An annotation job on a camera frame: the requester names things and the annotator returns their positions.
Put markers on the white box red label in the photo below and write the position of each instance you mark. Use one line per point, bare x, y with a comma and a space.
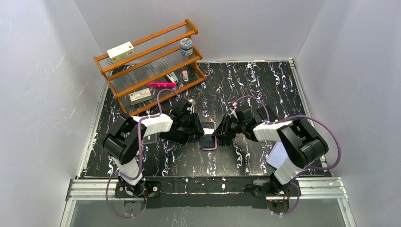
121, 52

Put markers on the teal white stapler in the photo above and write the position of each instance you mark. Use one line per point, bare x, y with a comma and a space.
171, 77

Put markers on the blue white round jar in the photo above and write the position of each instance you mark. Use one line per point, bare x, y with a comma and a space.
186, 47

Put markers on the grey box red label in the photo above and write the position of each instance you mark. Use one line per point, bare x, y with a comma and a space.
140, 96

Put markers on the small pink eraser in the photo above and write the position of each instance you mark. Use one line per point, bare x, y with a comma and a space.
185, 76

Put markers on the orange wooden shelf rack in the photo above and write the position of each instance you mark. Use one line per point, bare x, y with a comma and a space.
156, 55

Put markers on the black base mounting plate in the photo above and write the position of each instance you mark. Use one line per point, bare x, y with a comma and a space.
234, 191

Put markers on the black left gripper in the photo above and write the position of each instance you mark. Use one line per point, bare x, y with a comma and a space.
193, 122

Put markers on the pink flat tool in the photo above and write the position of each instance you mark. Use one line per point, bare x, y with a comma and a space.
162, 84

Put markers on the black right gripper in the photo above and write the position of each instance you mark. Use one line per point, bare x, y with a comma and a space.
226, 126

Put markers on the dark purple-edged smartphone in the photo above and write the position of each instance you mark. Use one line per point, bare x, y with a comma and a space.
208, 137

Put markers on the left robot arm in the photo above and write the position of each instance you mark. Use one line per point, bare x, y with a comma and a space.
124, 141

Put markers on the dark teal smartphone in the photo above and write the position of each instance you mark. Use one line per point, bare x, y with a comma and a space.
175, 136

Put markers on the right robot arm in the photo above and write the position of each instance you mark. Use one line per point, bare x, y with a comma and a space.
302, 143

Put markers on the aluminium front rail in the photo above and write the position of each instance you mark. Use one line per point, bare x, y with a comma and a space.
310, 187

